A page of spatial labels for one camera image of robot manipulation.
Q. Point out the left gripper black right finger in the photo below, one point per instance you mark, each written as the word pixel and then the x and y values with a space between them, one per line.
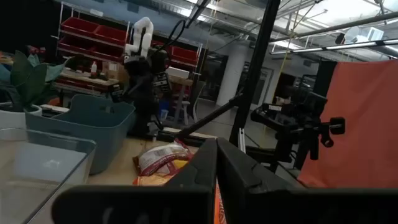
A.
pixel 280 205

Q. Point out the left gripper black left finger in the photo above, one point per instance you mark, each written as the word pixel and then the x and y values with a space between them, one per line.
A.
pixel 186 202

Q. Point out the white plant pot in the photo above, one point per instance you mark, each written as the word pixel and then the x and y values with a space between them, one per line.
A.
pixel 12 119

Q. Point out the black aluminium table frame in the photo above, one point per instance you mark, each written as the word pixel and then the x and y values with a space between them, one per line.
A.
pixel 258 62

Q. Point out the white bottle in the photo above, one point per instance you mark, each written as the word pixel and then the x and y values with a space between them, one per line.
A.
pixel 94 69

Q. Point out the white round column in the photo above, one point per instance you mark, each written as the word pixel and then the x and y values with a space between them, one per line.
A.
pixel 231 74

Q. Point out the clear plastic bin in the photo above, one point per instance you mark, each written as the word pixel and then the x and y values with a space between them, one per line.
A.
pixel 46 161

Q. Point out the orange Maruchan ramen pack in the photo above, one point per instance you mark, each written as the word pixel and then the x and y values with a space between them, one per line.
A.
pixel 219 205
pixel 152 180

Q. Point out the red shelf bin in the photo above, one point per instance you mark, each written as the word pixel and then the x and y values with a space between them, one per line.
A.
pixel 185 56
pixel 79 26
pixel 110 35

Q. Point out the metal shelf rack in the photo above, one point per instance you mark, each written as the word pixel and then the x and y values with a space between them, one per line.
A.
pixel 93 40

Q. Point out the wooden workbench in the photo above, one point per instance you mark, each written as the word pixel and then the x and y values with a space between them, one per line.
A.
pixel 84 81

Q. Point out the orange cloth panel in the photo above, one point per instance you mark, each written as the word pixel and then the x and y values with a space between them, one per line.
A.
pixel 363 124

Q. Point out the overhead LED light bar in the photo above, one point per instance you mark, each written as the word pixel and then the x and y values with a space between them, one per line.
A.
pixel 342 46

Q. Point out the white bracket strip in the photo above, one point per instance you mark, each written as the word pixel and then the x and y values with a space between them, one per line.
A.
pixel 242 140

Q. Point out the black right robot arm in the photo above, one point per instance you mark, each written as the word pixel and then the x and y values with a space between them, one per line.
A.
pixel 143 93

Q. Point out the red Maruchan ramen pack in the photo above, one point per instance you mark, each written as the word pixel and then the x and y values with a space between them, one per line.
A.
pixel 158 157

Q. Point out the blue plastic bin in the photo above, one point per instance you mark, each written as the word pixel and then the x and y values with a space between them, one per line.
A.
pixel 93 130

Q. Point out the cardboard box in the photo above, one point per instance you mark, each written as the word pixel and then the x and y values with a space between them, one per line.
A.
pixel 113 71

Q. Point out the green leafy plant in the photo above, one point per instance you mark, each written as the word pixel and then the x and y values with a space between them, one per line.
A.
pixel 29 82

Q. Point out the grey chair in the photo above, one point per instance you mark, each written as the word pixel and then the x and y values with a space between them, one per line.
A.
pixel 192 102

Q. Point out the white jointed arm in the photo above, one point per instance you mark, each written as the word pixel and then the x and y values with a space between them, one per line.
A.
pixel 144 31

